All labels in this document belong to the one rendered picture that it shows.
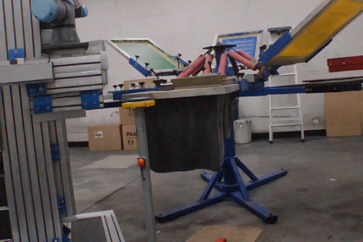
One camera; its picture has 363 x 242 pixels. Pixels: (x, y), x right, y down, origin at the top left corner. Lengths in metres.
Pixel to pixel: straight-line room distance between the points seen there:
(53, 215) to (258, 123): 5.10
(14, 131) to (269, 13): 5.36
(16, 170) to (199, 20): 5.34
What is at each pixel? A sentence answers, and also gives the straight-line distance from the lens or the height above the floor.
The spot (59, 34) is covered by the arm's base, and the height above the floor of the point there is 1.31.
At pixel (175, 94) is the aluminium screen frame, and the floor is 0.97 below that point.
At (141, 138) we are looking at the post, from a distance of 2.16.
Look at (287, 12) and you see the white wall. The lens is 6.97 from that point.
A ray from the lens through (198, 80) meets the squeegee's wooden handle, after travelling 2.85.
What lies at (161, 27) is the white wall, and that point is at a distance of 7.34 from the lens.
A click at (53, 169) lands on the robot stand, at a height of 0.64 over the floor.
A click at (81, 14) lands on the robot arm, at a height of 1.53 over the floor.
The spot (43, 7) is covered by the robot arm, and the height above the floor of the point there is 1.42.
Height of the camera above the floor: 1.03
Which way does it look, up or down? 3 degrees down
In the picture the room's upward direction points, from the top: 5 degrees counter-clockwise
